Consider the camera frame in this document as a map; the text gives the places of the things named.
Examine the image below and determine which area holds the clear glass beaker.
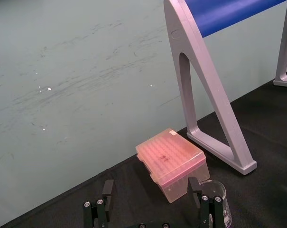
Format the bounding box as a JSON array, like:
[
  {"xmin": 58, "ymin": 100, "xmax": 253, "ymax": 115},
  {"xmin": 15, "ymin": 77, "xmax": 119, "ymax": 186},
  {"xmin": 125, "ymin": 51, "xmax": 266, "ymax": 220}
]
[{"xmin": 198, "ymin": 180, "xmax": 232, "ymax": 227}]

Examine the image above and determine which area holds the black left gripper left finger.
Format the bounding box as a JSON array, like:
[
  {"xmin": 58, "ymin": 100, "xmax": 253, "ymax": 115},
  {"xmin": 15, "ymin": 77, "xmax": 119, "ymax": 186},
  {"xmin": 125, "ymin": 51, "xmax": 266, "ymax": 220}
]
[{"xmin": 83, "ymin": 179, "xmax": 115, "ymax": 228}]

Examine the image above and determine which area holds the black table cloth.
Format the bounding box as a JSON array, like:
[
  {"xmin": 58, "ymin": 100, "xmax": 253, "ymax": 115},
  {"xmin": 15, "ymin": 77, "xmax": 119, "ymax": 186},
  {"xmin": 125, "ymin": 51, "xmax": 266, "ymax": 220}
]
[{"xmin": 0, "ymin": 67, "xmax": 287, "ymax": 228}]

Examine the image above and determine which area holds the pink translucent pipette tip box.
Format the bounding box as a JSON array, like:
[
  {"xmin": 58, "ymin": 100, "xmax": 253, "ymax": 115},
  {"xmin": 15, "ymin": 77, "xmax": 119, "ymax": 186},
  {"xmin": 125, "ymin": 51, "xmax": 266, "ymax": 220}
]
[{"xmin": 135, "ymin": 128, "xmax": 211, "ymax": 204}]

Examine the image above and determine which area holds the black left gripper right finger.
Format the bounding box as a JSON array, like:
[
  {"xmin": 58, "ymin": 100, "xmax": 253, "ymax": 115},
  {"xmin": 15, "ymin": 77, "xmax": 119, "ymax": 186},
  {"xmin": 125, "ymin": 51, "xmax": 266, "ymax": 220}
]
[{"xmin": 187, "ymin": 176, "xmax": 223, "ymax": 228}]

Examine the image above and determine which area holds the grey stand with blue bar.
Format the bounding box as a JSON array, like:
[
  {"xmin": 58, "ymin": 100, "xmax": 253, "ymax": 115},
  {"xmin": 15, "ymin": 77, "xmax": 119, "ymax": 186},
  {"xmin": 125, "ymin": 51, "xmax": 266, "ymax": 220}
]
[{"xmin": 163, "ymin": 0, "xmax": 287, "ymax": 176}]

